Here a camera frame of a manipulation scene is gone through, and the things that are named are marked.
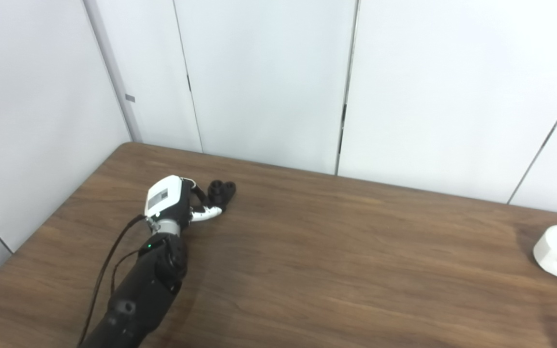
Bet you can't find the thin black wire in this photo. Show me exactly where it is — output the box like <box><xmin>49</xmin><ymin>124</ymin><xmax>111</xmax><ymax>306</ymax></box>
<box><xmin>111</xmin><ymin>247</ymin><xmax>142</xmax><ymax>295</ymax></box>

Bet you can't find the black plastic holder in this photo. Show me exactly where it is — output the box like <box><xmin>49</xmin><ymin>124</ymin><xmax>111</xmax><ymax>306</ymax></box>
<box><xmin>207</xmin><ymin>180</ymin><xmax>237</xmax><ymax>211</ymax></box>

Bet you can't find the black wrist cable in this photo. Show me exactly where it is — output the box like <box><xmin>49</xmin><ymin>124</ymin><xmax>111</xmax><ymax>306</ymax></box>
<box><xmin>78</xmin><ymin>215</ymin><xmax>147</xmax><ymax>346</ymax></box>

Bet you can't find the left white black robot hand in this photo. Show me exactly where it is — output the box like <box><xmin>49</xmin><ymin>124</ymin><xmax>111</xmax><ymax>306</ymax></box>
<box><xmin>144</xmin><ymin>175</ymin><xmax>223</xmax><ymax>224</ymax></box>

